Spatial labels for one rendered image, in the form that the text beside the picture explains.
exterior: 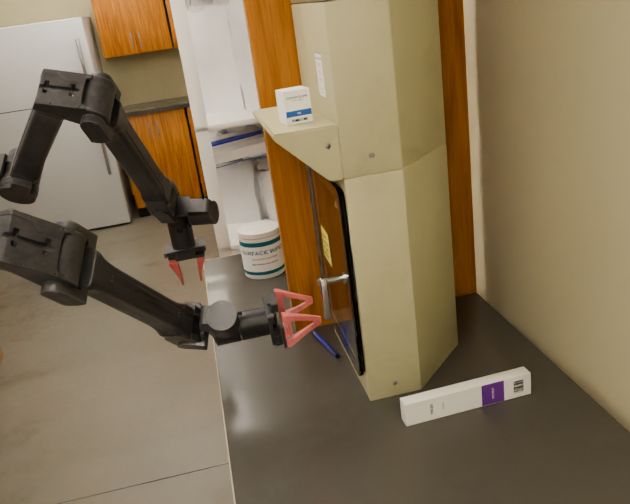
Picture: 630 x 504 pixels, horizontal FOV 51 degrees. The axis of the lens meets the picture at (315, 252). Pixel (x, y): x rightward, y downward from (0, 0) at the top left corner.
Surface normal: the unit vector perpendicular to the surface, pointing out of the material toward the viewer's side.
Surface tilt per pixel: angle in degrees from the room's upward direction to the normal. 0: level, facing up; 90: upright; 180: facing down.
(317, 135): 90
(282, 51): 90
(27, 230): 71
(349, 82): 90
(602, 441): 0
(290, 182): 90
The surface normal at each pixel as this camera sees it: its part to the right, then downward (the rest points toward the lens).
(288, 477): -0.13, -0.92
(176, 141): 0.20, 0.33
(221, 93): -0.27, 0.46
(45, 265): 0.74, -0.22
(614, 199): -0.97, 0.19
